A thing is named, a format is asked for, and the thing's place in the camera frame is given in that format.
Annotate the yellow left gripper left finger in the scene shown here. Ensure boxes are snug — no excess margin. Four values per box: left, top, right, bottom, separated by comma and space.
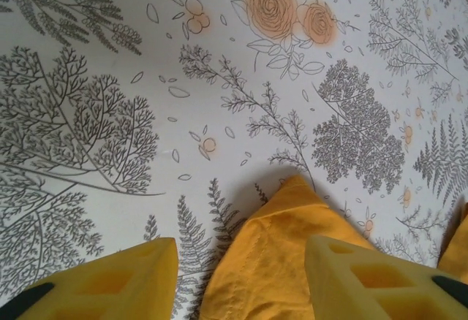
7, 237, 179, 320

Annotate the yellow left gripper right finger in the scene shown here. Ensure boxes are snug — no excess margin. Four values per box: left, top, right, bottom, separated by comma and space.
306, 235, 468, 320

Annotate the floral table cover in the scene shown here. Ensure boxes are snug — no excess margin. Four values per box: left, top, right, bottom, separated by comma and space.
0, 0, 468, 320

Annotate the orange t-shirt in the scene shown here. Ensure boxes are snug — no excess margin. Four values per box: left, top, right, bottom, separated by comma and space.
197, 174, 468, 320

